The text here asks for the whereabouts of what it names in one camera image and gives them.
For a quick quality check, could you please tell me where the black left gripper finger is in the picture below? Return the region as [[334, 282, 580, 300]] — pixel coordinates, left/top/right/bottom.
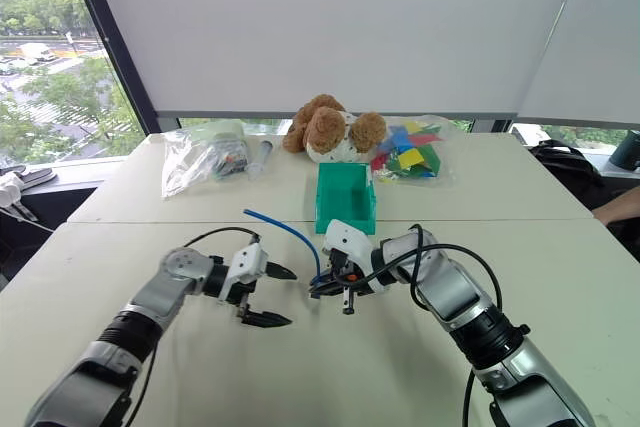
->
[[239, 310, 294, 330], [263, 260, 298, 282]]

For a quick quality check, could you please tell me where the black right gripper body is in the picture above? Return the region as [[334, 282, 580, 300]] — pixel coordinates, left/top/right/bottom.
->
[[327, 251, 363, 316]]

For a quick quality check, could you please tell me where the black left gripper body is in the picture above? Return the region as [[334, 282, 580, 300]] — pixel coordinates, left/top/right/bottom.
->
[[230, 271, 268, 323]]

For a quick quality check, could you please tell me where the thin blue cable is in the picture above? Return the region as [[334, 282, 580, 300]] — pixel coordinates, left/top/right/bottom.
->
[[243, 208, 322, 289]]

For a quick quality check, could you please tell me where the green plastic bin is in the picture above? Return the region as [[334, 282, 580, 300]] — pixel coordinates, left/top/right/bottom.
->
[[314, 162, 378, 236]]

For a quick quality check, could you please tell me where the clear plastic syringe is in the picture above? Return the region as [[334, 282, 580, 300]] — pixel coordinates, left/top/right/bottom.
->
[[247, 140, 276, 184]]

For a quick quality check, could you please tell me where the clear bag of small parts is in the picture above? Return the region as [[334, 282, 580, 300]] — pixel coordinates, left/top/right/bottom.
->
[[160, 119, 250, 200]]

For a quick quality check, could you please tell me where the bag of colourful flat pieces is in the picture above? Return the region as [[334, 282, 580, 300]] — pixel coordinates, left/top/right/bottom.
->
[[369, 114, 459, 189]]

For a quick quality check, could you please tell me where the brown white plush dog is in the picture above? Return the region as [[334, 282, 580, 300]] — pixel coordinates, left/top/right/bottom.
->
[[282, 93, 389, 166]]

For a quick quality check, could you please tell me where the wide white roller blind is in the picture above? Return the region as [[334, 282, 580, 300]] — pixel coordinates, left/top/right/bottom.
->
[[83, 0, 587, 121]]

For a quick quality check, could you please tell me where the black backpack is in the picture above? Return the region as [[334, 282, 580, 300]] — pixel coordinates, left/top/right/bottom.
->
[[528, 143, 607, 212]]

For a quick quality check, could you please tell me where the grey slipper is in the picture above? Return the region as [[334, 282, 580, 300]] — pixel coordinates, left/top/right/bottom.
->
[[12, 168, 57, 187]]

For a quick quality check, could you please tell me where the white plastic object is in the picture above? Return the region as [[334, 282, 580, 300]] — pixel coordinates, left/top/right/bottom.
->
[[0, 180, 25, 209]]

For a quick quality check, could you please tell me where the dark green round container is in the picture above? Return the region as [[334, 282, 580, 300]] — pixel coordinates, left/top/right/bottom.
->
[[608, 128, 640, 171]]

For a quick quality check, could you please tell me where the white truck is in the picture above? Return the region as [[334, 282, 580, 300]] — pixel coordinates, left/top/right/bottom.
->
[[18, 42, 57, 67]]

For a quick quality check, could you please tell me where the narrow white roller blind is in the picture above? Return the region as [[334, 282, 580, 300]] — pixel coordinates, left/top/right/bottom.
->
[[516, 0, 640, 127]]

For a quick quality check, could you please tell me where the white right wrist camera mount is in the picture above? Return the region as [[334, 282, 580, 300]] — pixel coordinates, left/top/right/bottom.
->
[[320, 219, 387, 295]]

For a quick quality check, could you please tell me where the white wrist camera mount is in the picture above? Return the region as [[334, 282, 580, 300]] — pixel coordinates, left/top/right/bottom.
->
[[320, 219, 387, 295], [218, 242, 269, 306]]

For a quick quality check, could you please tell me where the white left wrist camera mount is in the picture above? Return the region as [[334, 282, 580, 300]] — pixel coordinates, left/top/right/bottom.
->
[[218, 242, 269, 306]]

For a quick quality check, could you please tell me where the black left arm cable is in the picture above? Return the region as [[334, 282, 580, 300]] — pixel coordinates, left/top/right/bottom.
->
[[122, 226, 263, 427]]

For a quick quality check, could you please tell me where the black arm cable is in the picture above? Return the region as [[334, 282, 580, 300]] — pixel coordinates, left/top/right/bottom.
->
[[122, 226, 263, 427], [344, 223, 504, 427]]

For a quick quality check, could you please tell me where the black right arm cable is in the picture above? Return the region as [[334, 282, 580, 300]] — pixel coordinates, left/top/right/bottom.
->
[[344, 223, 504, 427]]

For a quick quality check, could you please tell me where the black window frame post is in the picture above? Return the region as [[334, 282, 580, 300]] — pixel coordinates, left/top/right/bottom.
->
[[61, 0, 162, 137]]

